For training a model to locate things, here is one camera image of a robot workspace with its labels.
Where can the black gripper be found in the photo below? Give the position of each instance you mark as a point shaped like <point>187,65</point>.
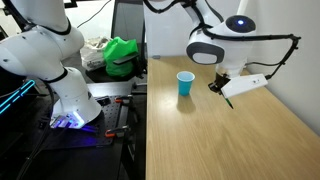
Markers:
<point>220,81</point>

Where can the green pen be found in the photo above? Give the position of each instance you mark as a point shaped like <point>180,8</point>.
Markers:
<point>229,103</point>

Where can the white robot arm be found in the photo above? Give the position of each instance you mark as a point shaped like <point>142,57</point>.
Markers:
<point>39,51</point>

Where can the light blue plastic cup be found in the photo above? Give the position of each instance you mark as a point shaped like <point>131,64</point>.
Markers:
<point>185,80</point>

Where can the black phone on bag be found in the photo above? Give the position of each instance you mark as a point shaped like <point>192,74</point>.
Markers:
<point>125,59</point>

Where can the green plastic bag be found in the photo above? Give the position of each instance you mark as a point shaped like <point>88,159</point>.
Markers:
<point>116,49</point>

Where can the black office chair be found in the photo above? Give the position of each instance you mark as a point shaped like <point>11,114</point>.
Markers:
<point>128,23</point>

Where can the white plastic bag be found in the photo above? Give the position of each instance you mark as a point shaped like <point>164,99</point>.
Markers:
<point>92,53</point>

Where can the blue led strip device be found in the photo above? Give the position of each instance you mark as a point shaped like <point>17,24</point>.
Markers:
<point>11,99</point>

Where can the white camera bar on wrist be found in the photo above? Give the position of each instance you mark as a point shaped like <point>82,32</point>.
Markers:
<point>242,84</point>

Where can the white wall cable duct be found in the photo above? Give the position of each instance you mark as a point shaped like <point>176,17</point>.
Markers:
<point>242,7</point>

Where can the orange handled clamp rear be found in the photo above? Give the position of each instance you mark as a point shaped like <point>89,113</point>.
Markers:
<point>121,99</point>

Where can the orange handled clamp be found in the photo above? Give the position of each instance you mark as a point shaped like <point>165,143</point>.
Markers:
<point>116,131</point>
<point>121,99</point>

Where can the orange handled clamp front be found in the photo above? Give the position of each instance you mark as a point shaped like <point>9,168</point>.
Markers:
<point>116,131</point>

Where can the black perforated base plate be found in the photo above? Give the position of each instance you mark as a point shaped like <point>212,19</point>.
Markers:
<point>71,131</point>

